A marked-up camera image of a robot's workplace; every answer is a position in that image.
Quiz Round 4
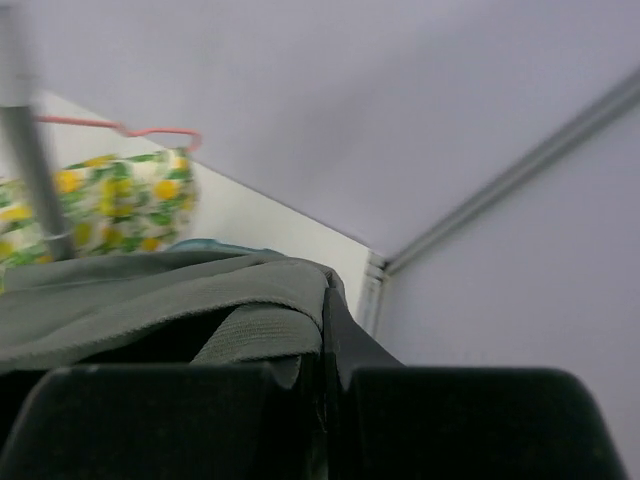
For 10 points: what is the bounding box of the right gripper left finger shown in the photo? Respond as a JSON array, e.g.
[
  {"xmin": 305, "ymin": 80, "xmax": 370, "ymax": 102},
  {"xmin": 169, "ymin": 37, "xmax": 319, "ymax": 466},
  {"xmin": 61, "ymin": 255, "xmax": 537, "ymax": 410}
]
[{"xmin": 1, "ymin": 354, "xmax": 324, "ymax": 479}]

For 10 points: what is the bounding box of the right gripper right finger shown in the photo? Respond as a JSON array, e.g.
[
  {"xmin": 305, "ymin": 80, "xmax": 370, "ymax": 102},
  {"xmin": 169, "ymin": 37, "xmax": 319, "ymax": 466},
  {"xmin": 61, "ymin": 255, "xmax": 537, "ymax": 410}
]
[{"xmin": 323, "ymin": 288, "xmax": 627, "ymax": 479}]

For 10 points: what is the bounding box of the plain grey skirt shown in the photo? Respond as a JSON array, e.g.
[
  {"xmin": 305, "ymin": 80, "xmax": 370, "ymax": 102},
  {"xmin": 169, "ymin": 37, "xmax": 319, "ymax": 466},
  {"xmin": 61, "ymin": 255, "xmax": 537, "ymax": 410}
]
[{"xmin": 1, "ymin": 250, "xmax": 343, "ymax": 373}]

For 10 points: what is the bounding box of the lemon print skirt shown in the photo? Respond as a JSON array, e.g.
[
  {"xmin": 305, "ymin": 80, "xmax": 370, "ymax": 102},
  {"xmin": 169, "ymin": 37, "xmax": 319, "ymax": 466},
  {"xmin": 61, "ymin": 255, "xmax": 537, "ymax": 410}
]
[{"xmin": 1, "ymin": 148, "xmax": 198, "ymax": 271}]

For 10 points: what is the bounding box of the blue plastic basket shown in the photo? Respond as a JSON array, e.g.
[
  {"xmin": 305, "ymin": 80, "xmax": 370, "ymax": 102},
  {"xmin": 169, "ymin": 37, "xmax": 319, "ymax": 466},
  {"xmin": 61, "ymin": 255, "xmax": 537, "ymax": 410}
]
[{"xmin": 168, "ymin": 238, "xmax": 243, "ymax": 252}]

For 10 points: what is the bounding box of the clothes rack silver white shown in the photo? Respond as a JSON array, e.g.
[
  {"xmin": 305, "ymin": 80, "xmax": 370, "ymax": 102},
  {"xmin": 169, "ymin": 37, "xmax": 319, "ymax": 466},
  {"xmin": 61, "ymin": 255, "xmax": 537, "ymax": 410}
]
[{"xmin": 1, "ymin": 1, "xmax": 75, "ymax": 260}]

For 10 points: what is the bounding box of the right frame post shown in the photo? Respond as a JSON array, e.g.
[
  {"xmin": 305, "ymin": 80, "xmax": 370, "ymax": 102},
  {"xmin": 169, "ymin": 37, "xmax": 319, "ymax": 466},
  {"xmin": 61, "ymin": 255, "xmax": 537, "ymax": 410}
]
[{"xmin": 358, "ymin": 69, "xmax": 639, "ymax": 336}]

